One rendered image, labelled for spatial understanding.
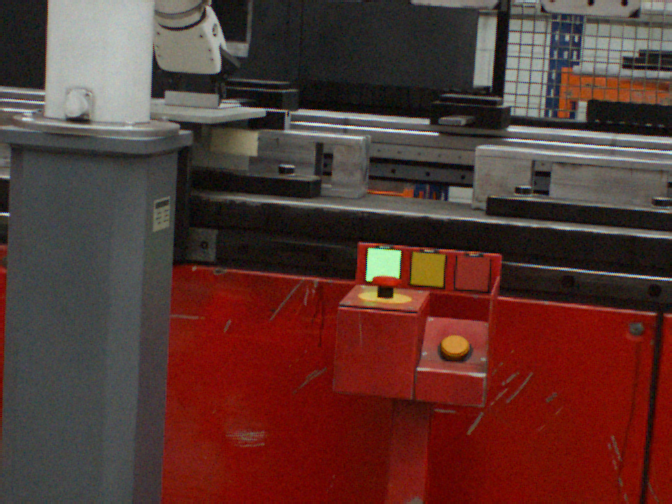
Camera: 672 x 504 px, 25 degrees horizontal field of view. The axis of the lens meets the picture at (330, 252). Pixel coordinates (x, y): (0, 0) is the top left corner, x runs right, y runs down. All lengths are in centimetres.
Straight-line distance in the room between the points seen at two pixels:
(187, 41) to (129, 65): 55
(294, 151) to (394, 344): 50
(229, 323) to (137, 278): 60
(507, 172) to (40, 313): 85
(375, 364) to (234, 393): 39
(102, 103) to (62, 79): 5
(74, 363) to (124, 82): 32
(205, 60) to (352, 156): 27
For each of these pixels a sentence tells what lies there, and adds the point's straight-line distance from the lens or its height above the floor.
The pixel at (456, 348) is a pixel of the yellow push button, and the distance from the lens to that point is 203.
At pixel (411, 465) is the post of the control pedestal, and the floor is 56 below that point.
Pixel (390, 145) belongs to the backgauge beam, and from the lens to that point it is 259.
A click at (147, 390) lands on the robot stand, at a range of 177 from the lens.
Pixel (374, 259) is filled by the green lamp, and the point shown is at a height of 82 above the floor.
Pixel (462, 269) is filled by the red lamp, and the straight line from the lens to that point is 210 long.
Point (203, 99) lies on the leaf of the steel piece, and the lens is 232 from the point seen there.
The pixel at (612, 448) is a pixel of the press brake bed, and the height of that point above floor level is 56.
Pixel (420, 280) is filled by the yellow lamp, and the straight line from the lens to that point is 211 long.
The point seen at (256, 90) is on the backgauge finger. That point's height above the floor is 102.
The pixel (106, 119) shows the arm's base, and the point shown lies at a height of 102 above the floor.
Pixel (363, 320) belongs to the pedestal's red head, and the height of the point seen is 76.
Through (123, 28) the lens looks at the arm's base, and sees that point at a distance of 171.
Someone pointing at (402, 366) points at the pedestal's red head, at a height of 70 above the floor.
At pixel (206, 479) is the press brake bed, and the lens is 236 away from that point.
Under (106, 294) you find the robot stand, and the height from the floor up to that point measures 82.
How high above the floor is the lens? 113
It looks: 8 degrees down
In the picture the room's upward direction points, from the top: 4 degrees clockwise
